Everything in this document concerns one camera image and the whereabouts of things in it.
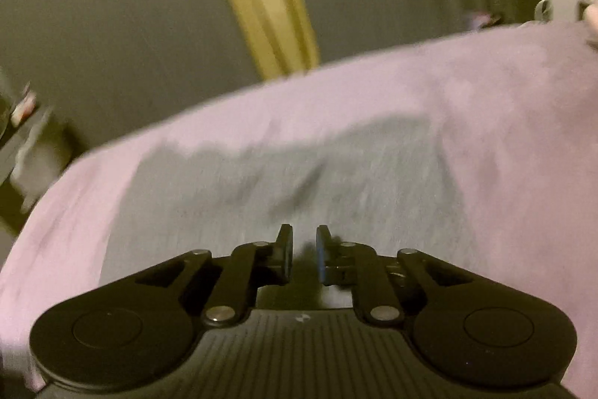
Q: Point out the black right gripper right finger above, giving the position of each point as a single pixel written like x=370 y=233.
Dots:
x=359 y=268

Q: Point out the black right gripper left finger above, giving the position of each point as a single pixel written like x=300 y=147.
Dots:
x=250 y=266

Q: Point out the grey sweatpants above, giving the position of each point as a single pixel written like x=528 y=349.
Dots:
x=385 y=184

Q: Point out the pink fleece blanket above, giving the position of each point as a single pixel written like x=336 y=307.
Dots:
x=514 y=110

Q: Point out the dark dresser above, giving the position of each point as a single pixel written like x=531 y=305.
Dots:
x=36 y=148

